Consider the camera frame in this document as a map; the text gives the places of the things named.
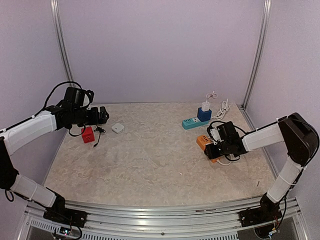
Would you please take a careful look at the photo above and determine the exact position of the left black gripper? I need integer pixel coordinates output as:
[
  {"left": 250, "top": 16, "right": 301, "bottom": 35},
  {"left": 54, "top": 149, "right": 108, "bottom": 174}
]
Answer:
[{"left": 73, "top": 105, "right": 109, "bottom": 127}]

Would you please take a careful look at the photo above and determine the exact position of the black charger cable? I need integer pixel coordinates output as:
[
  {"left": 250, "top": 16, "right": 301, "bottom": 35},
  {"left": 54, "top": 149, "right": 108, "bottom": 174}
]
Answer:
[{"left": 92, "top": 126, "right": 107, "bottom": 148}]

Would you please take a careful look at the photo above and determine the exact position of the orange power strip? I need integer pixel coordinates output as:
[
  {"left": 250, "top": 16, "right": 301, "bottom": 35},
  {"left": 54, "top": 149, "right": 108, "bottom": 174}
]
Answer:
[{"left": 196, "top": 135, "right": 212, "bottom": 152}]

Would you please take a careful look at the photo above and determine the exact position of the red cube socket adapter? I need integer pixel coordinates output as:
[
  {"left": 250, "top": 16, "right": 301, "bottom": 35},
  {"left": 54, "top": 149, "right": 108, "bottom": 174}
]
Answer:
[{"left": 81, "top": 126, "right": 95, "bottom": 144}]

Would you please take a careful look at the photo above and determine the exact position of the white power adapter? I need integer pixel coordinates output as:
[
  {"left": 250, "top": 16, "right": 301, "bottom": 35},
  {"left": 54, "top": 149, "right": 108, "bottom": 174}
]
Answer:
[{"left": 111, "top": 123, "right": 125, "bottom": 134}]

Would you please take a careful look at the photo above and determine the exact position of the blue cube socket adapter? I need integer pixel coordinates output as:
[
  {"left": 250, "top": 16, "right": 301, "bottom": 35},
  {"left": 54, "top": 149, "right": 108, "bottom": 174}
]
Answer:
[{"left": 197, "top": 107, "right": 212, "bottom": 122}]

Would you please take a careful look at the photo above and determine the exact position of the teal power strip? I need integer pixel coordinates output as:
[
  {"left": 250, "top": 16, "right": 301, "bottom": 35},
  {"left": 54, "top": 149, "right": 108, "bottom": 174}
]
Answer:
[{"left": 181, "top": 117, "right": 209, "bottom": 130}]

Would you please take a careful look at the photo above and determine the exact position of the small white charger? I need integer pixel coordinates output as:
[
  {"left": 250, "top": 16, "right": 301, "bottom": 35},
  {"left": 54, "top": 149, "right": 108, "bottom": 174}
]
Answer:
[{"left": 201, "top": 100, "right": 210, "bottom": 112}]

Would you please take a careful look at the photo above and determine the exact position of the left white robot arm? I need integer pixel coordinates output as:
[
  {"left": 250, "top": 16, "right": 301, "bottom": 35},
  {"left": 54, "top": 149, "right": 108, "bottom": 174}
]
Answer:
[{"left": 0, "top": 83, "right": 110, "bottom": 223}]

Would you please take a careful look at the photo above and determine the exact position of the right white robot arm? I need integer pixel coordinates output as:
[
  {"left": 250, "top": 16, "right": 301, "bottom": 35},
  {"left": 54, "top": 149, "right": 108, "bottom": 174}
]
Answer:
[{"left": 204, "top": 112, "right": 320, "bottom": 222}]

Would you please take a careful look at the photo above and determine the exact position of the white strip power cord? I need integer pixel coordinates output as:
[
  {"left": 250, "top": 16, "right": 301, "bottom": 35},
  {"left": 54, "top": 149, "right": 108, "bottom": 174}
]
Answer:
[{"left": 216, "top": 154, "right": 242, "bottom": 167}]

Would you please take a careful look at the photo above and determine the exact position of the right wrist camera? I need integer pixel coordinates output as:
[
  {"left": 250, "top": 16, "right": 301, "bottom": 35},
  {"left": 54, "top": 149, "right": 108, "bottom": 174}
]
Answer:
[{"left": 206, "top": 124, "right": 222, "bottom": 145}]

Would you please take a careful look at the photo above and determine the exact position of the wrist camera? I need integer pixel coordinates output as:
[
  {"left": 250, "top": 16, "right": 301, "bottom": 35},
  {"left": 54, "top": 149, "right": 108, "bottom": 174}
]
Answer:
[
  {"left": 206, "top": 124, "right": 222, "bottom": 145},
  {"left": 81, "top": 90, "right": 95, "bottom": 110}
]

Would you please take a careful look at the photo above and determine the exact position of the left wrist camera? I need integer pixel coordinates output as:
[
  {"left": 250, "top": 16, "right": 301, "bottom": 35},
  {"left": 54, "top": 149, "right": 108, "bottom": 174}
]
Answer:
[{"left": 81, "top": 90, "right": 95, "bottom": 110}]

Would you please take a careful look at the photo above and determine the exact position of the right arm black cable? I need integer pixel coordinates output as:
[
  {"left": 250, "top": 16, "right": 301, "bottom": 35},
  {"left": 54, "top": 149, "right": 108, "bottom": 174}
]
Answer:
[{"left": 209, "top": 120, "right": 313, "bottom": 168}]

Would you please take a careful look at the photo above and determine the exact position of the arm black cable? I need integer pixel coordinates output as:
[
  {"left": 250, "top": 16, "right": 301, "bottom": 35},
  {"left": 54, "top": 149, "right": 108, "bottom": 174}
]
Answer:
[
  {"left": 0, "top": 81, "right": 86, "bottom": 133},
  {"left": 209, "top": 120, "right": 313, "bottom": 168}
]

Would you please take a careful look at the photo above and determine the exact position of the aluminium front rail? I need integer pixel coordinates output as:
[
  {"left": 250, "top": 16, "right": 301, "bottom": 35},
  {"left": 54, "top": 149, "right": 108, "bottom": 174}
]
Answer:
[{"left": 15, "top": 197, "right": 311, "bottom": 240}]

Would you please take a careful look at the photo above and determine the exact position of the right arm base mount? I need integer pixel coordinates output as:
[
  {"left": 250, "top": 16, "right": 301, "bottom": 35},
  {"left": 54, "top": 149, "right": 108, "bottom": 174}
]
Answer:
[{"left": 238, "top": 193, "right": 283, "bottom": 227}]

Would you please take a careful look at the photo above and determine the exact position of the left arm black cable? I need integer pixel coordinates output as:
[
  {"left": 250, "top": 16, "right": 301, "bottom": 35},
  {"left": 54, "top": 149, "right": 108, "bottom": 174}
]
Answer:
[{"left": 0, "top": 81, "right": 86, "bottom": 133}]

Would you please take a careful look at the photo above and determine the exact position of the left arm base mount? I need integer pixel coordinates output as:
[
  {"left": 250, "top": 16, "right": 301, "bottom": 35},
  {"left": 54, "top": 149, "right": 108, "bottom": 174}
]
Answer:
[{"left": 43, "top": 192, "right": 88, "bottom": 228}]

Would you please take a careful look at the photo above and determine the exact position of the left aluminium frame post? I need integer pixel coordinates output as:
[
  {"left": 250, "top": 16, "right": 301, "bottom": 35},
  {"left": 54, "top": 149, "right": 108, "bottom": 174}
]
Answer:
[{"left": 49, "top": 0, "right": 78, "bottom": 88}]

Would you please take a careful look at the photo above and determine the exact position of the aluminium frame post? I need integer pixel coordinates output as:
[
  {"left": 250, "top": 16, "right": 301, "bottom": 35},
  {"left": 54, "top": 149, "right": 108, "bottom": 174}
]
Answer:
[
  {"left": 49, "top": 0, "right": 78, "bottom": 88},
  {"left": 241, "top": 0, "right": 272, "bottom": 112}
]

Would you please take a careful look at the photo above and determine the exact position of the right aluminium frame post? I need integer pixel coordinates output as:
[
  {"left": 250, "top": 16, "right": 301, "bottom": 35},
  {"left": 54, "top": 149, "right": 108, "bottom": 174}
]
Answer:
[{"left": 241, "top": 0, "right": 272, "bottom": 112}]

